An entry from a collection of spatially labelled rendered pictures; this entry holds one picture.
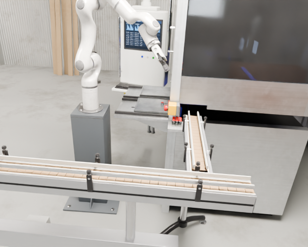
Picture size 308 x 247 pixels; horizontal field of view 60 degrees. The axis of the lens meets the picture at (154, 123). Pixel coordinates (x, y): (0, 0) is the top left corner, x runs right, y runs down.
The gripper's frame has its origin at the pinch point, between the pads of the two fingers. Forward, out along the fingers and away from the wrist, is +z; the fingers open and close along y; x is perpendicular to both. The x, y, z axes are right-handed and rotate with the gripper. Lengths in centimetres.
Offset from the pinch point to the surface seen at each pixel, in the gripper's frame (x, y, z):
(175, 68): -4.4, 10.1, 0.5
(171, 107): 9.7, 11.9, 21.3
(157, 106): 24, 46, 10
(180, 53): -12.2, 6.2, -5.6
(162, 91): 19, 79, -6
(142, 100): 33, 49, -1
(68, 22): 156, 333, -290
